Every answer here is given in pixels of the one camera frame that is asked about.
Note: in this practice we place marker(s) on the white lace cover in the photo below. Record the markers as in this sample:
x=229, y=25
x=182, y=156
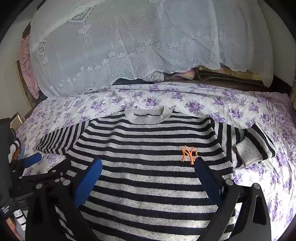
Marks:
x=129, y=41

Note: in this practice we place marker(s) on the purple floral bed sheet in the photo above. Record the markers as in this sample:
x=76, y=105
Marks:
x=231, y=109

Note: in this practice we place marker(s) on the grey folded cloth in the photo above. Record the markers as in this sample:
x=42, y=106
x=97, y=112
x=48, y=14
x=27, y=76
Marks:
x=156, y=76

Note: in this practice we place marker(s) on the pink floral cloth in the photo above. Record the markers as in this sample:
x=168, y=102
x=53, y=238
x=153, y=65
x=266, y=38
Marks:
x=27, y=67

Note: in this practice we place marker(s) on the black and grey striped sweater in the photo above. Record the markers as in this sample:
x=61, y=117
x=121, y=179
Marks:
x=148, y=166

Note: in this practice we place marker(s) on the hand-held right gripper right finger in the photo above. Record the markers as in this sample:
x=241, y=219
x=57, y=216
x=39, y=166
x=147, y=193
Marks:
x=208, y=183

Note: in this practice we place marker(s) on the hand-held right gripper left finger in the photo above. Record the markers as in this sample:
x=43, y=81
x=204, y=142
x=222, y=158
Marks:
x=89, y=185

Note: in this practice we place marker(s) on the brown folded blanket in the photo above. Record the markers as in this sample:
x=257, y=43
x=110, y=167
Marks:
x=231, y=81

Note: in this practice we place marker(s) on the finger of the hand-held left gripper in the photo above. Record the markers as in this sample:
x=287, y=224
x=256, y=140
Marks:
x=22, y=152
x=32, y=160

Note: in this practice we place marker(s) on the dark folded cloth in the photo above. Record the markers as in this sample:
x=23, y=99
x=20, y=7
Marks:
x=129, y=81

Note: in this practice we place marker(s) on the wooden frame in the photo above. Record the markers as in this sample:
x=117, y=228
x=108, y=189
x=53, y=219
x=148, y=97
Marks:
x=16, y=118

